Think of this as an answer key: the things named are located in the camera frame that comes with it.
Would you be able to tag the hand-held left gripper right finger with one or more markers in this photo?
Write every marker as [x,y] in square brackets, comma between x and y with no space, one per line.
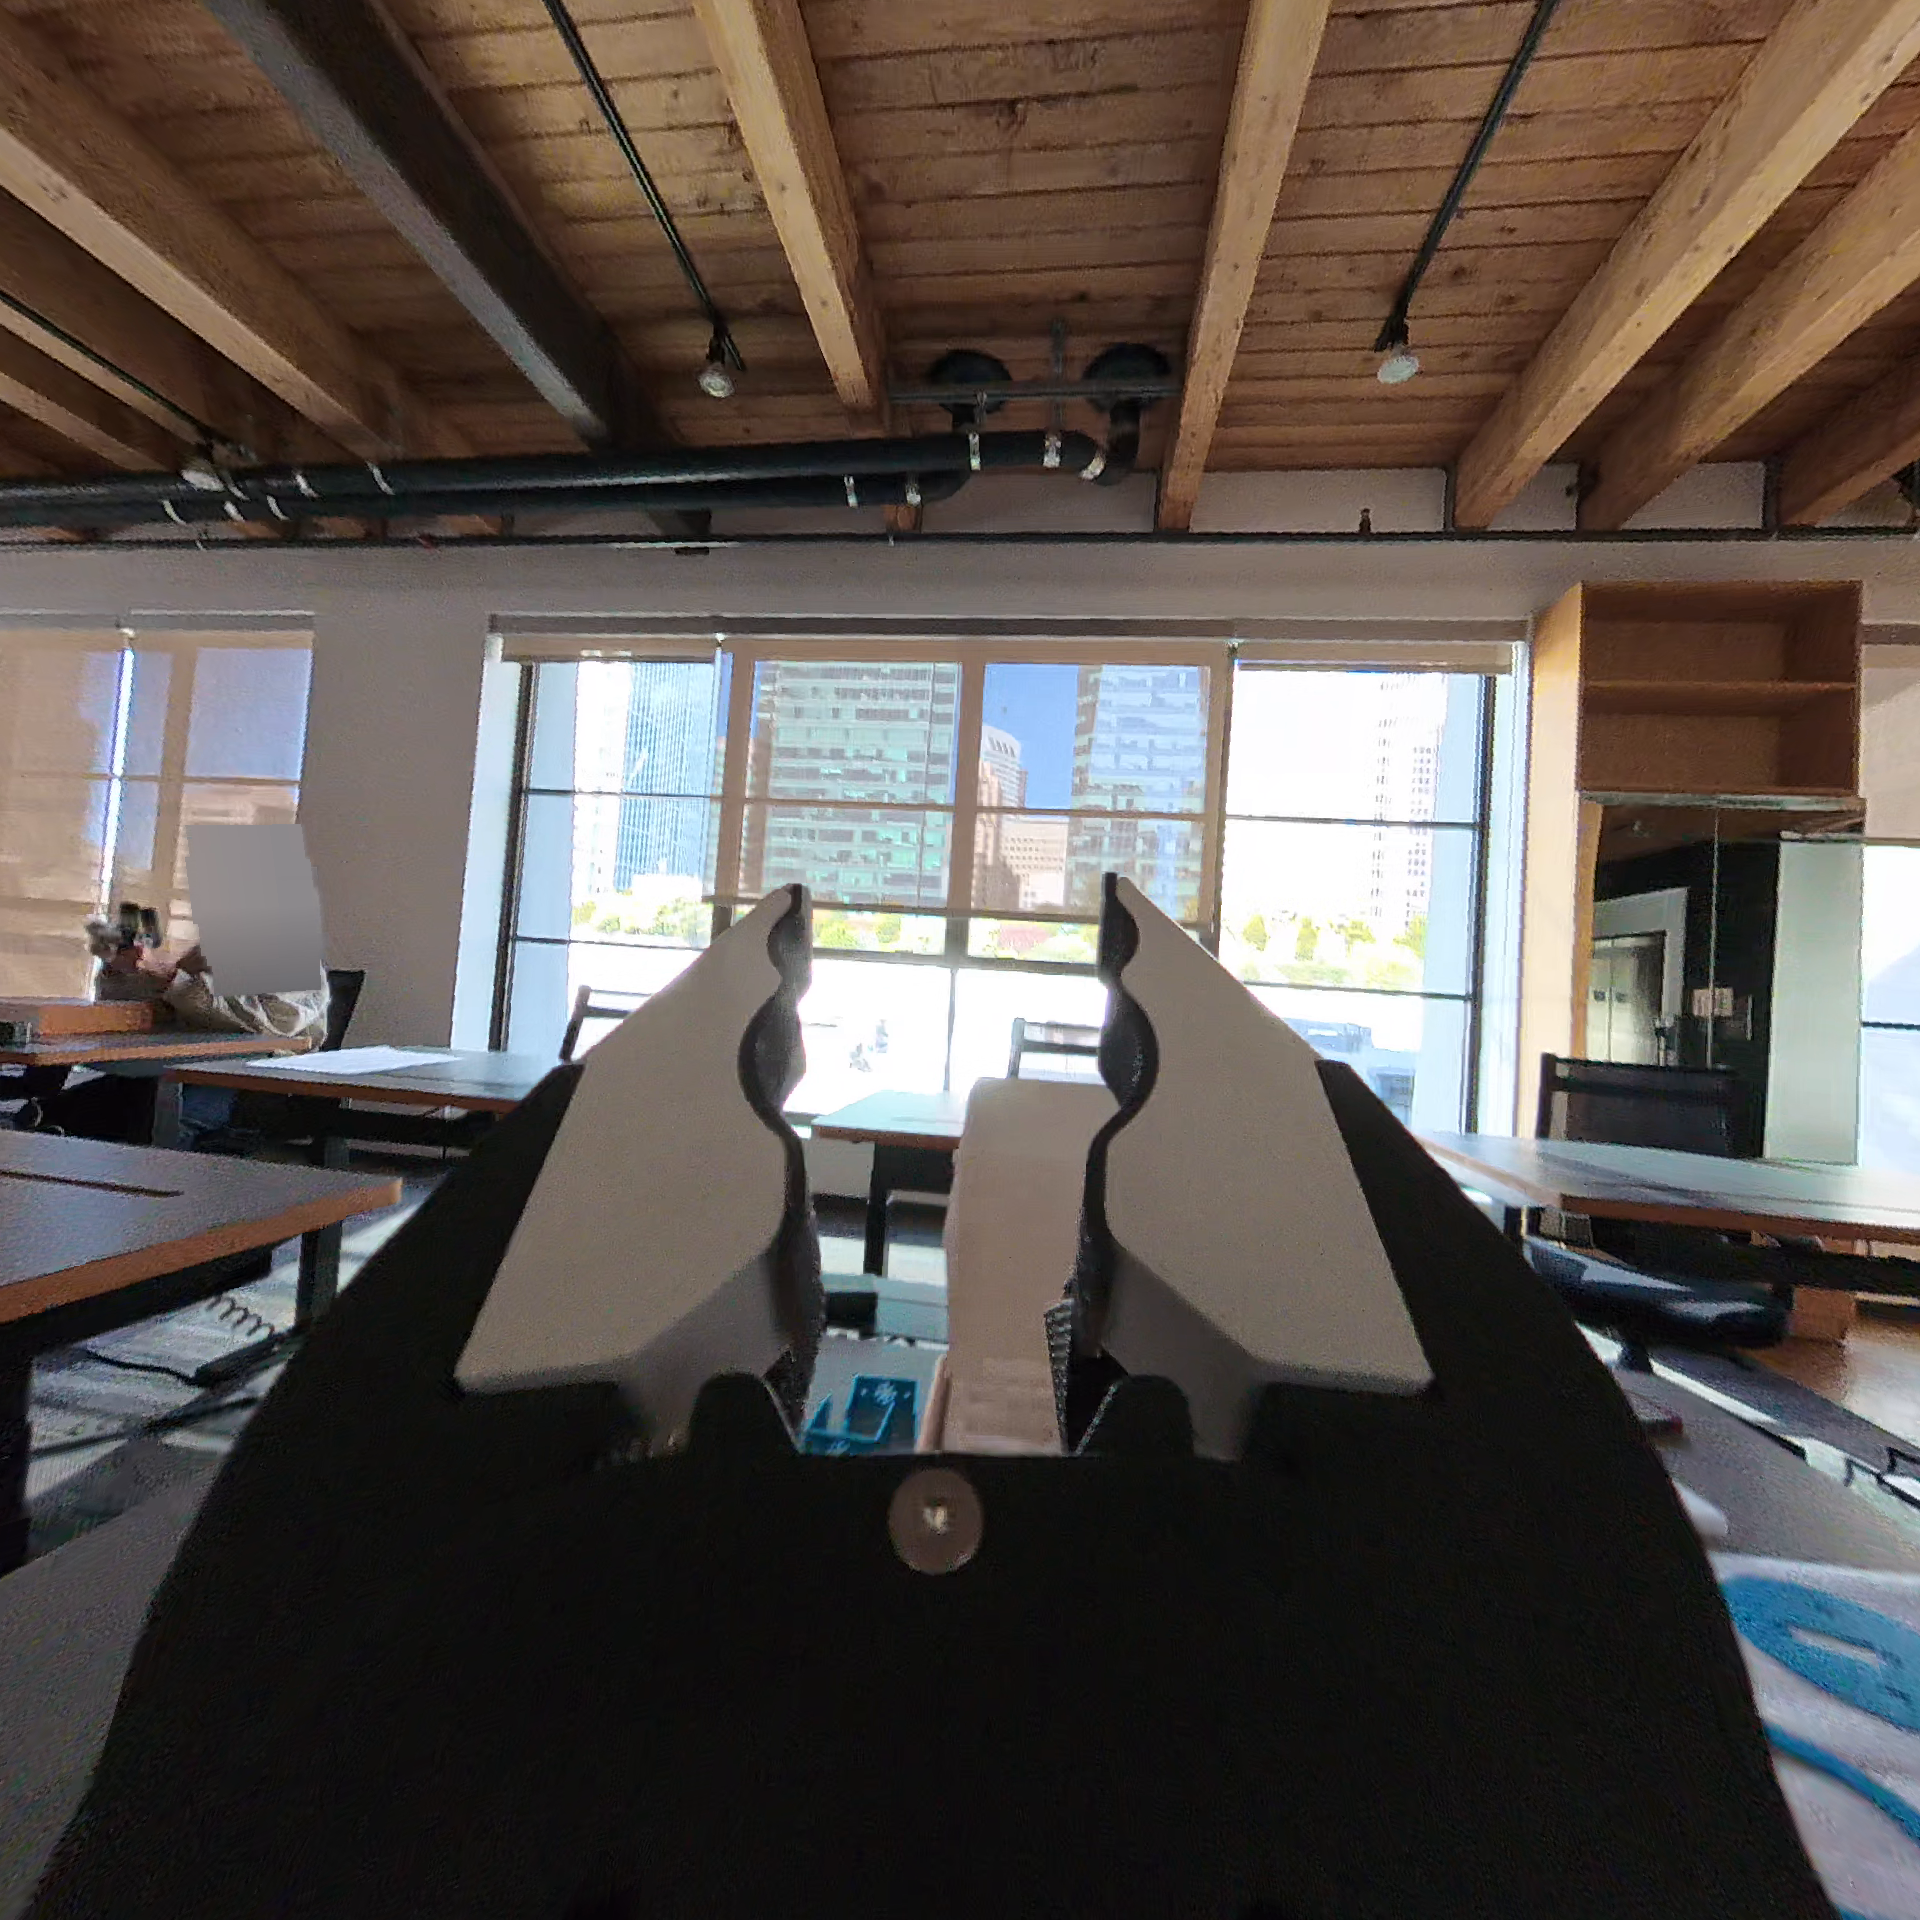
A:
[1245,1200]

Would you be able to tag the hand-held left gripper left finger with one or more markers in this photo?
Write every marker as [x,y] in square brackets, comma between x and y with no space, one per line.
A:
[661,1185]

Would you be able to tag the kit box with foam insert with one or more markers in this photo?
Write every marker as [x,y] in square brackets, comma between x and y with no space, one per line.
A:
[999,1228]

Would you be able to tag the wood-edged office desk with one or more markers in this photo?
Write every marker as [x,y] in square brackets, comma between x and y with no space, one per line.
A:
[453,1083]
[152,1200]
[90,1047]
[886,1117]
[1725,1185]

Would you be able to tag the grey desk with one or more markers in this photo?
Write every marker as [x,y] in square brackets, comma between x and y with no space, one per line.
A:
[60,1650]

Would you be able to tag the large window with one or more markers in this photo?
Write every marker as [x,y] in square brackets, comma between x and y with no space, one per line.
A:
[1351,897]

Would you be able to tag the white paper sheet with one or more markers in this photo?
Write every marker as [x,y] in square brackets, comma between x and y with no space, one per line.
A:
[353,1062]

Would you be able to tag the black office chair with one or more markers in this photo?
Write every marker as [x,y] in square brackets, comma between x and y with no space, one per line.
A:
[1643,1112]

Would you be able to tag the glass door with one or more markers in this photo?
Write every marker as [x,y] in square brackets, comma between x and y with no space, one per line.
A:
[1679,962]

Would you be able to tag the window with beige blind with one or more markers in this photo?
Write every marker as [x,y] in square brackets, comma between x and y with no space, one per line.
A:
[90,780]

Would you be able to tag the black ceiling pipe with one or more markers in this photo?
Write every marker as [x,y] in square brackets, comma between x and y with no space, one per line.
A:
[599,468]

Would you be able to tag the ceiling spot lamp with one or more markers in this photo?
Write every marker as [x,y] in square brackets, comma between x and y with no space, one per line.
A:
[1400,360]
[717,370]

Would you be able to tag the white sleeve with teal circles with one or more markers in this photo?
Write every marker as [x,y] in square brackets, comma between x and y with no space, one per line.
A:
[1846,1769]

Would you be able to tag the black round ceiling fixture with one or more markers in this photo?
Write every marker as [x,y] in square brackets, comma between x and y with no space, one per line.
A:
[965,383]
[1127,375]

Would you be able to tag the black lighting track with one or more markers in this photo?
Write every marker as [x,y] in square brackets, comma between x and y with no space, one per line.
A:
[644,166]
[1472,156]

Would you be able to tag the blue metal bracket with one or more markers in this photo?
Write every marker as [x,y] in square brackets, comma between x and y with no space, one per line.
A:
[863,1410]

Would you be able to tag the wooden wall shelf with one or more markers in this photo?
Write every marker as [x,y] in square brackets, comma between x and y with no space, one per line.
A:
[1710,705]

